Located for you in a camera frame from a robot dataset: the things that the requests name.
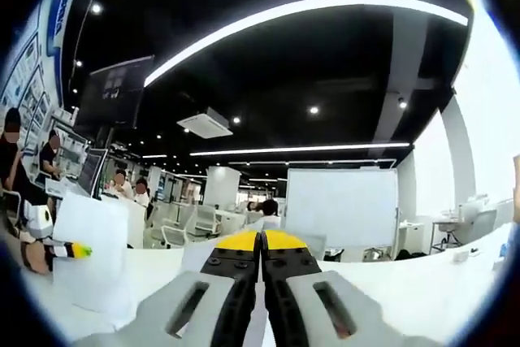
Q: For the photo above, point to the blue white wall poster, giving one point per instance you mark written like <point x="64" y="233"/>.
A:
<point x="36" y="38"/>

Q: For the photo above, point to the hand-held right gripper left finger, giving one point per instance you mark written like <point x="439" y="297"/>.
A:
<point x="195" y="310"/>

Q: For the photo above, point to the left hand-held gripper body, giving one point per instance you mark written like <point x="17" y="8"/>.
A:
<point x="37" y="221"/>

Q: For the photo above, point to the open laptop on stand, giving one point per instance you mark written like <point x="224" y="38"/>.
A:
<point x="91" y="172"/>

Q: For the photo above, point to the stack of white printing papers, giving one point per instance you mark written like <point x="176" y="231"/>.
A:
<point x="97" y="225"/>

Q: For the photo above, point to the straight ceiling light strip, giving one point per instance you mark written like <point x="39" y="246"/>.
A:
<point x="300" y="148"/>

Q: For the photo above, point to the black wristband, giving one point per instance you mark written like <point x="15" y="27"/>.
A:
<point x="25" y="255"/>

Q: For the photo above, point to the white square pillar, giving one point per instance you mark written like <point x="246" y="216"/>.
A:
<point x="222" y="184"/>

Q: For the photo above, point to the long curved ceiling light strip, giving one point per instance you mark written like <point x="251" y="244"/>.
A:
<point x="284" y="9"/>

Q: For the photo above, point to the hanging black monitor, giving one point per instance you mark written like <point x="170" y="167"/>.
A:
<point x="113" y="93"/>

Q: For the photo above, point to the white table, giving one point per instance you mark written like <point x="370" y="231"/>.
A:
<point x="406" y="282"/>

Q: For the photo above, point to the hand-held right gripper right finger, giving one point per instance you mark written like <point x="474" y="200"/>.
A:
<point x="317" y="310"/>

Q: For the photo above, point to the whiteboard on stand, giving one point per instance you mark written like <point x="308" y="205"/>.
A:
<point x="341" y="213"/>

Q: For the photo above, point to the ceiling air conditioner vent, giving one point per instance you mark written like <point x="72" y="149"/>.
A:
<point x="205" y="121"/>

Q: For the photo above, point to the small white box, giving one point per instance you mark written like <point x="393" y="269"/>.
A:
<point x="460" y="257"/>

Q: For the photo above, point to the white utility sink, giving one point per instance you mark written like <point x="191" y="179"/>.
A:
<point x="463" y="221"/>

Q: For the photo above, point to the white office chair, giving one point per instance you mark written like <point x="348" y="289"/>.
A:
<point x="207" y="219"/>
<point x="176" y="229"/>

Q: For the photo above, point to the person's left hand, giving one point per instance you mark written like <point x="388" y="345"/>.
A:
<point x="40" y="259"/>

